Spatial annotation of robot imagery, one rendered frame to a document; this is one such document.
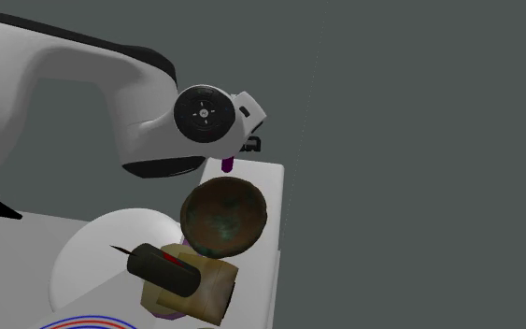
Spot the white round plate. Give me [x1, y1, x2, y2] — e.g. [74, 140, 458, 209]
[48, 207, 186, 317]

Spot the black cylinder with red mark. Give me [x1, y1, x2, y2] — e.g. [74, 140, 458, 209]
[108, 242, 201, 299]

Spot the white plate with blue and red rings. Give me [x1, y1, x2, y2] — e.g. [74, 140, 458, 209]
[37, 315, 139, 329]

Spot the tan box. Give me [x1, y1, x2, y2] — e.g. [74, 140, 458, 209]
[139, 243, 240, 327]

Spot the brown bowl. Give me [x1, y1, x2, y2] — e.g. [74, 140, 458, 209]
[179, 176, 269, 260]

